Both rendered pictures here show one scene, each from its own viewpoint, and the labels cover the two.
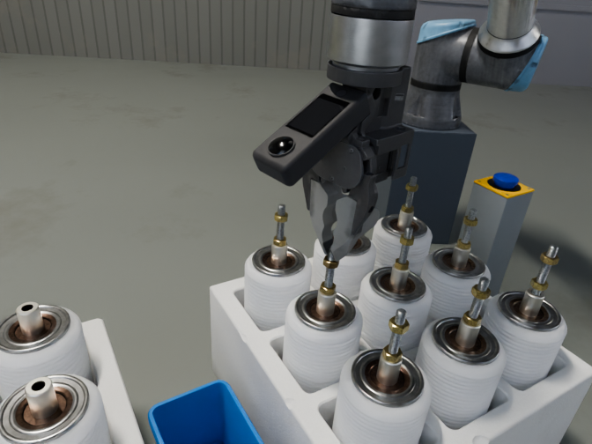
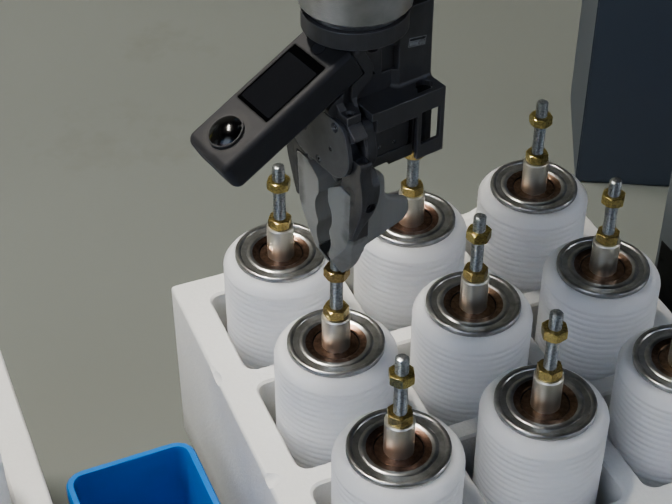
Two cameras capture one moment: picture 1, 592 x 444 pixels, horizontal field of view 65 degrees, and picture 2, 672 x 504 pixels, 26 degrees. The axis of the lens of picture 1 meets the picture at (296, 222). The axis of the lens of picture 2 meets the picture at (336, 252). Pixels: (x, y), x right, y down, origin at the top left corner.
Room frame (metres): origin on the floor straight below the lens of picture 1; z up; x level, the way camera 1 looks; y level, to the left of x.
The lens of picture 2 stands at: (-0.36, -0.19, 1.02)
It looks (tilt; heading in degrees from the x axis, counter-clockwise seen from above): 40 degrees down; 10
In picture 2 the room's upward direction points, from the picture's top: straight up
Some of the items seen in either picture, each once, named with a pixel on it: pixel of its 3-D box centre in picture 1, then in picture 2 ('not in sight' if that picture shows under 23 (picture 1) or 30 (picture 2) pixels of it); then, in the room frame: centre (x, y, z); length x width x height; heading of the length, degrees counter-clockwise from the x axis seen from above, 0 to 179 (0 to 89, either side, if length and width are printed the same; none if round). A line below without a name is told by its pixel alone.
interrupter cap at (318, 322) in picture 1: (325, 309); (335, 343); (0.45, -0.04, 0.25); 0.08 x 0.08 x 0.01
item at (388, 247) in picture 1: (395, 271); (524, 266); (0.67, -0.18, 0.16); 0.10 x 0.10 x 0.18
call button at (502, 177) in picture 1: (505, 181); not in sight; (0.73, -0.35, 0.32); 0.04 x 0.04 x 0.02
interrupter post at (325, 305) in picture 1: (326, 301); (336, 330); (0.45, -0.04, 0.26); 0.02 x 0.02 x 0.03
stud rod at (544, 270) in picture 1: (543, 272); not in sight; (0.47, -0.31, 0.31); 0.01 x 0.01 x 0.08
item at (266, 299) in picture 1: (276, 310); (283, 333); (0.55, 0.02, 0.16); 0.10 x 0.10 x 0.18
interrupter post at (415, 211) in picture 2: not in sight; (411, 206); (0.61, -0.08, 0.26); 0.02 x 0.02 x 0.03
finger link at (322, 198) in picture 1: (335, 210); (342, 193); (0.47, -0.04, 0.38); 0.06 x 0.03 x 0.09; 135
